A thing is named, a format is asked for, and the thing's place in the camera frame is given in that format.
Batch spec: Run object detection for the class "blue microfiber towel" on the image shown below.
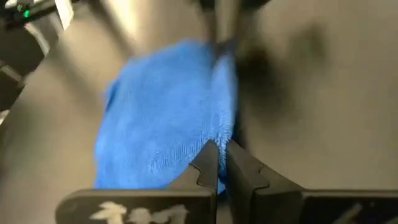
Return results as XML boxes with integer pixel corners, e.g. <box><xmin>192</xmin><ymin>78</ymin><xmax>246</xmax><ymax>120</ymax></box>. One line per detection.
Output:
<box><xmin>94</xmin><ymin>39</ymin><xmax>240</xmax><ymax>195</ymax></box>

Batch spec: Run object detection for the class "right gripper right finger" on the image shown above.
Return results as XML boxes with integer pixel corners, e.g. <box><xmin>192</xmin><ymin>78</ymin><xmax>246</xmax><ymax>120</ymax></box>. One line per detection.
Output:
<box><xmin>226</xmin><ymin>140</ymin><xmax>398</xmax><ymax>224</ymax></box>

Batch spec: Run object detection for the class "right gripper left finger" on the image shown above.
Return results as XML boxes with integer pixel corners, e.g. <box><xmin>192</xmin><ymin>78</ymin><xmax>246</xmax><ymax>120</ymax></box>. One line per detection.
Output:
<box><xmin>55</xmin><ymin>139</ymin><xmax>220</xmax><ymax>224</ymax></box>

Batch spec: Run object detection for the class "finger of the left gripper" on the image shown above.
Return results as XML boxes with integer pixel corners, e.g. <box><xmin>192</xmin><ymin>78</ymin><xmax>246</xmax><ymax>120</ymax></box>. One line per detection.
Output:
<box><xmin>231</xmin><ymin>0</ymin><xmax>270</xmax><ymax>52</ymax></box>
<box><xmin>198</xmin><ymin>0</ymin><xmax>223</xmax><ymax>54</ymax></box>

